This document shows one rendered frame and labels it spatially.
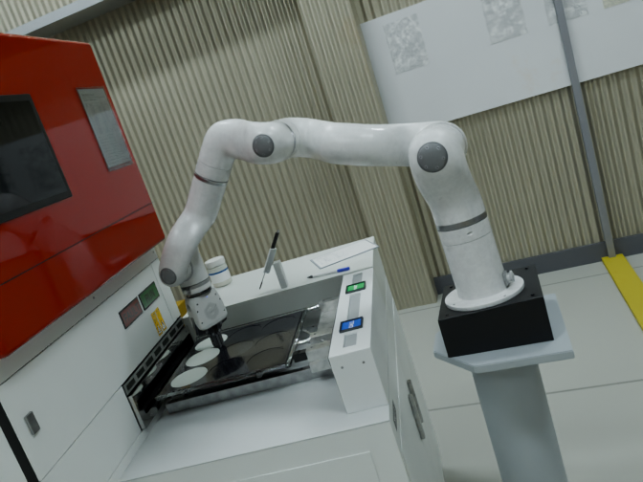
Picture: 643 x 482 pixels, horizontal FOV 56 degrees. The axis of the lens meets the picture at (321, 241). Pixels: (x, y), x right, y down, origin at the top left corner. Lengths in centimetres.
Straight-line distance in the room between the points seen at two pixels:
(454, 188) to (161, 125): 327
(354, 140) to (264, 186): 279
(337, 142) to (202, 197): 40
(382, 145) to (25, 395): 90
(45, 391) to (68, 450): 13
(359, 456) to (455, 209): 57
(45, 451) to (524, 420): 105
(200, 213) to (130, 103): 295
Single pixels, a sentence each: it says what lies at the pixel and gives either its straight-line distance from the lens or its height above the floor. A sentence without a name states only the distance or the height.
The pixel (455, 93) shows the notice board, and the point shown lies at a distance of 383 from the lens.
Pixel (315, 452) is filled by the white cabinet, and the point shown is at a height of 78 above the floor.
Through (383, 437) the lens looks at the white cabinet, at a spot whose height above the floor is 78.
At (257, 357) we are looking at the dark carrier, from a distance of 160.
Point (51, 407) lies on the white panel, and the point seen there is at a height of 107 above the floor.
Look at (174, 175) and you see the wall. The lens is 443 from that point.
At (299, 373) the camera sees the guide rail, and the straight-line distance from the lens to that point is 156.
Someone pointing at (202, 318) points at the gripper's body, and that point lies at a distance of 171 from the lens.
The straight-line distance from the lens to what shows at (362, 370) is 131.
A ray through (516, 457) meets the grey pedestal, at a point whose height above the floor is 51.
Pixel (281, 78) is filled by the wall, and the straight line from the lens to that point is 403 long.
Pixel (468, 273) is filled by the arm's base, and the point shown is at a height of 100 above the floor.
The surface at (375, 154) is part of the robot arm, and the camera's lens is 141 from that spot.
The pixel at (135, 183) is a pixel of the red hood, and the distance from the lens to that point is 181.
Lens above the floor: 148
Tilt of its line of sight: 13 degrees down
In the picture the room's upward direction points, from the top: 18 degrees counter-clockwise
